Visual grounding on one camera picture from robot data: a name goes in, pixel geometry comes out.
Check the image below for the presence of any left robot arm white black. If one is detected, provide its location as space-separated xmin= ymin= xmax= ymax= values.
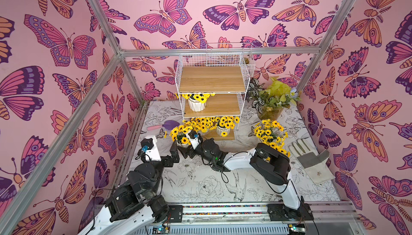
xmin=79 ymin=139 xmax=182 ymax=235

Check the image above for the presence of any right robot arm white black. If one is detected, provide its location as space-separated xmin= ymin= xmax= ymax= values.
xmin=185 ymin=136 xmax=314 ymax=221

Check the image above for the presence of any purple pink garden trowel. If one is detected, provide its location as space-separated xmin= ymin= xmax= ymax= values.
xmin=147 ymin=120 xmax=180 ymax=131

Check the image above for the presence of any leafy plant in glass vase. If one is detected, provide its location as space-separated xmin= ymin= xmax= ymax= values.
xmin=246 ymin=78 xmax=301 ymax=120

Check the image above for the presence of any white grey gardening glove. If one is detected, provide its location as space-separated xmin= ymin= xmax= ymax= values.
xmin=288 ymin=137 xmax=334 ymax=185

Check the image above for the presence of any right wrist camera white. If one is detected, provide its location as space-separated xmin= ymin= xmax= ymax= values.
xmin=186 ymin=130 xmax=201 ymax=150

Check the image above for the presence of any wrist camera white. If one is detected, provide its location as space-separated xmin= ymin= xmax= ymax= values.
xmin=186 ymin=130 xmax=201 ymax=150
xmin=137 ymin=136 xmax=162 ymax=163

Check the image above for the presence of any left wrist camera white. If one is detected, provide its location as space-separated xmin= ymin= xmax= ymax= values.
xmin=137 ymin=136 xmax=162 ymax=163

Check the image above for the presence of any white wire shelf rack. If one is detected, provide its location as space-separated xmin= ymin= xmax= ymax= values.
xmin=175 ymin=53 xmax=255 ymax=121

